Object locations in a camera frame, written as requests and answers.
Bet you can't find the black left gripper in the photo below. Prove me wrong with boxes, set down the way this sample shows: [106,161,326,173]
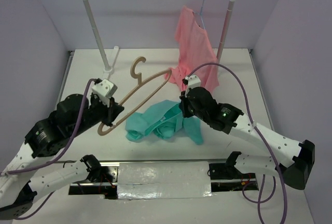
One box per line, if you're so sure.
[70,94,124,137]

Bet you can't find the teal t shirt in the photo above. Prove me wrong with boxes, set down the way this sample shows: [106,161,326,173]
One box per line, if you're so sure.
[125,100,204,145]

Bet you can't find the tan wooden hanger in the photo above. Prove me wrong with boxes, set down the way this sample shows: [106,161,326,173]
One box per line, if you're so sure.
[98,57,172,136]

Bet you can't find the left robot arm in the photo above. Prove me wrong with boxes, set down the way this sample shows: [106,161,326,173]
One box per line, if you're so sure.
[1,94,124,220]

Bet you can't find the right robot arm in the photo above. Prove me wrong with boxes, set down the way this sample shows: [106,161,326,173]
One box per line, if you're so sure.
[179,87,315,190]

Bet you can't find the pink t shirt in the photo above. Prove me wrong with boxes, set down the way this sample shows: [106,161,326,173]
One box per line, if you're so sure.
[169,6,217,91]

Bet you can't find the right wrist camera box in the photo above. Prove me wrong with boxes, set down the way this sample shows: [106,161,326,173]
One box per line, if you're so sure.
[183,75,201,89]

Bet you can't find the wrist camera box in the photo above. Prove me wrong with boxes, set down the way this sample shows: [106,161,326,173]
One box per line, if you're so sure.
[183,75,201,89]
[92,79,118,100]

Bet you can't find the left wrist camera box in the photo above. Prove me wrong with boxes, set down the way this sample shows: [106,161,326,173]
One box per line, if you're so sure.
[92,79,118,100]

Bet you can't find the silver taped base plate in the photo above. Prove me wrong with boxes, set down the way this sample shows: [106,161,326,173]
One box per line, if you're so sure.
[68,161,258,200]

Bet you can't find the blue wire hanger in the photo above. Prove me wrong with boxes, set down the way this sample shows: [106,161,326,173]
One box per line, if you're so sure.
[194,0,205,30]

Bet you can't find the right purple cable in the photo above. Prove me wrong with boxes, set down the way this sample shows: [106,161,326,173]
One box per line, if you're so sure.
[188,63,287,224]

